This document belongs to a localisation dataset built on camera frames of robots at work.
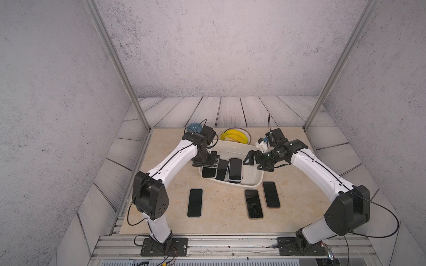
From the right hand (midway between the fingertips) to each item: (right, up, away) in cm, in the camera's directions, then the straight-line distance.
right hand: (251, 164), depth 79 cm
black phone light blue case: (-27, -22, +6) cm, 36 cm away
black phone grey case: (-6, -6, +17) cm, 18 cm away
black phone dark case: (-13, -6, +21) cm, 26 cm away
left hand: (-17, -1, +3) cm, 18 cm away
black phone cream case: (+12, -19, +8) cm, 24 cm away
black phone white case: (-20, -4, +1) cm, 20 cm away
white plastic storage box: (+4, -9, +17) cm, 20 cm away
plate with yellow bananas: (-3, +15, +32) cm, 35 cm away
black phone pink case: (+3, -22, +5) cm, 23 cm away
